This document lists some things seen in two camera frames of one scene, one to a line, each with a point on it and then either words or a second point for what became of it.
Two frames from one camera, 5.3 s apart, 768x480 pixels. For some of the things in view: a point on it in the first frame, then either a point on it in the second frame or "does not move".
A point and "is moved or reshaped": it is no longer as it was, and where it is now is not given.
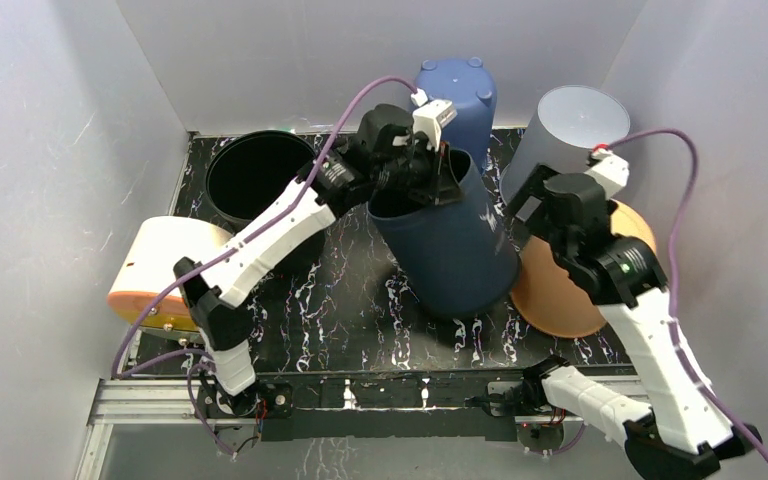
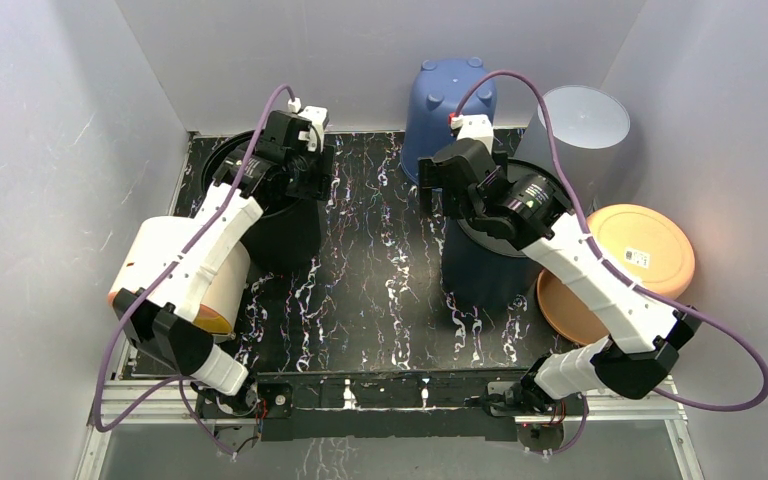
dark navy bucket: x=451 y=258 is moved or reshaped
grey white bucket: x=566 y=124 does not move
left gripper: x=440 y=185 → x=319 y=188
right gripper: x=528 y=193 → x=433 y=177
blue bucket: x=470 y=87 does not move
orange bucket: x=547 y=298 is moved or reshaped
